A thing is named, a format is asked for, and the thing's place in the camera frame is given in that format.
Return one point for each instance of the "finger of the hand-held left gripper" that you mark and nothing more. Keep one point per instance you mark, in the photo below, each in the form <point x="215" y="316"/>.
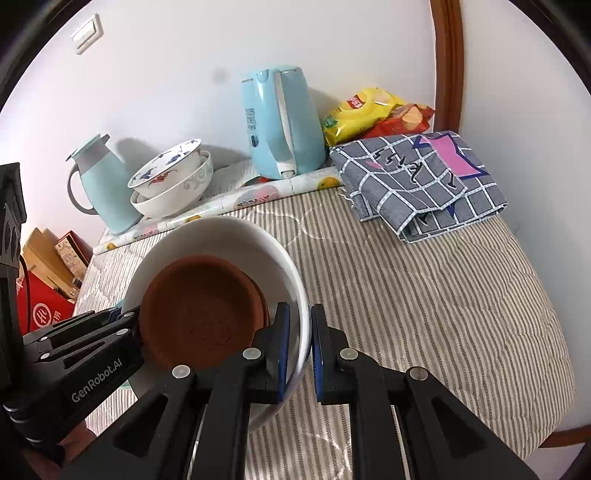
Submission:
<point x="106" y="344"/>
<point x="83" y="323"/>

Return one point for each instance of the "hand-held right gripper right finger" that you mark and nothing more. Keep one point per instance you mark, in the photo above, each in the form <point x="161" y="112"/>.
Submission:
<point x="316" y="350"/>

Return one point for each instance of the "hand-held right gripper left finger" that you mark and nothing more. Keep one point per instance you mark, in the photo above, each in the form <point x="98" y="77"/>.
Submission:
<point x="284" y="350"/>

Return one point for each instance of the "large white bowl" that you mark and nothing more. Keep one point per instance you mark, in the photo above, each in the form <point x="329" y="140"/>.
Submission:
<point x="221" y="240"/>

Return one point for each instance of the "brown patterned box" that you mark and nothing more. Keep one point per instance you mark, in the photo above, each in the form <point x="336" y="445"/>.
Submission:
<point x="74" y="254"/>

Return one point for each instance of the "cardboard box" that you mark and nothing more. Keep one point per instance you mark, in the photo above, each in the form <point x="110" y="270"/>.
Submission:
<point x="44" y="258"/>

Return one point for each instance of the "light blue thermos jug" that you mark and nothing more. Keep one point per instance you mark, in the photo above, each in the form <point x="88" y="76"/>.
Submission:
<point x="104" y="184"/>

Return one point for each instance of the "patterned plastic table mat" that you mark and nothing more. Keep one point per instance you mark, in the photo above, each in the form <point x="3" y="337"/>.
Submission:
<point x="258" y="196"/>

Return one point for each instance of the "white bowl with grey swirls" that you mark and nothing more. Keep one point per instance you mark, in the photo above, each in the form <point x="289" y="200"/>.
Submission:
<point x="184" y="194"/>

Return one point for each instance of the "blue flower patterned bowl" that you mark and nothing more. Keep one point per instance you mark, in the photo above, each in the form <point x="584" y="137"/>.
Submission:
<point x="166" y="164"/>

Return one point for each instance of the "grey checked folded cloth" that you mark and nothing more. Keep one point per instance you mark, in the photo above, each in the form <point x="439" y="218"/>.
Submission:
<point x="415" y="184"/>

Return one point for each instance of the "light blue electric kettle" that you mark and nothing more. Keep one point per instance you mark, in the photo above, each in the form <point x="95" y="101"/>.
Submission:
<point x="277" y="120"/>

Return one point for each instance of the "yellow chip bag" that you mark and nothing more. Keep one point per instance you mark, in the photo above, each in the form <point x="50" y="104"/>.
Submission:
<point x="355" y="117"/>

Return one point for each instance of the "red chip bag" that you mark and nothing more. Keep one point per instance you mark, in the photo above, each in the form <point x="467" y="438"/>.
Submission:
<point x="406" y="120"/>

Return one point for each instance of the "wooden bed frame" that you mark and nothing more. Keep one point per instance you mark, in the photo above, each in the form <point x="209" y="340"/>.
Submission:
<point x="558" y="436"/>

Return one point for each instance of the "white wall switch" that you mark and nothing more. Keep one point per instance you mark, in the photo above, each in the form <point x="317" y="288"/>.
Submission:
<point x="87" y="33"/>

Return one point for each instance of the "wooden door frame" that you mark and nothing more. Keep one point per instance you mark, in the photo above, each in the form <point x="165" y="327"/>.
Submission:
<point x="448" y="64"/>

